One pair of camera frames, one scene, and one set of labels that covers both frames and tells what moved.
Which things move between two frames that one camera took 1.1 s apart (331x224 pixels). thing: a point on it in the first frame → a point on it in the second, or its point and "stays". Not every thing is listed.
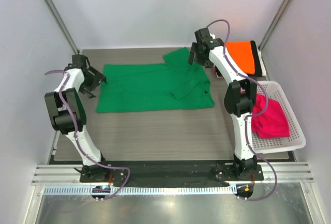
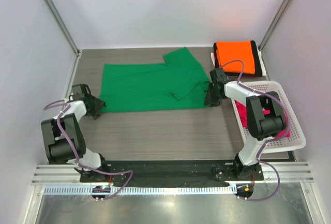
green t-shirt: x=176 y=85 stays
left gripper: x=97 y=76 → x=98 y=105
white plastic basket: x=297 y=140 stays
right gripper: x=194 y=48 → x=209 y=99
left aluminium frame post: x=56 y=12 stays
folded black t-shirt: x=257 y=61 stays
